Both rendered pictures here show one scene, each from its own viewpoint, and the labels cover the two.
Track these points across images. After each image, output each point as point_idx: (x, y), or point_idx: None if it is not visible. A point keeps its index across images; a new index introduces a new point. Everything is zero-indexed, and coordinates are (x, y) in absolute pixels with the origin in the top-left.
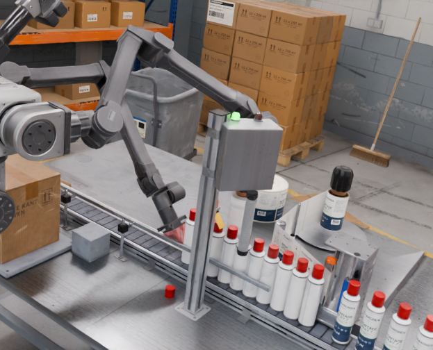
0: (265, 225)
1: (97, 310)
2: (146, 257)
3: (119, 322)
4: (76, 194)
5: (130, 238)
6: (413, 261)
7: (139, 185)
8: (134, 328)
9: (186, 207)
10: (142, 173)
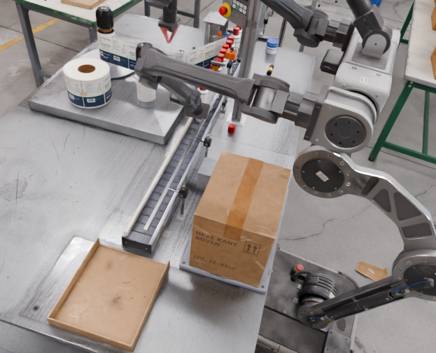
0: (115, 91)
1: (272, 156)
2: (202, 146)
3: (274, 144)
4: (171, 188)
5: (191, 154)
6: (126, 36)
7: (194, 107)
8: (273, 137)
9: (88, 147)
10: (196, 95)
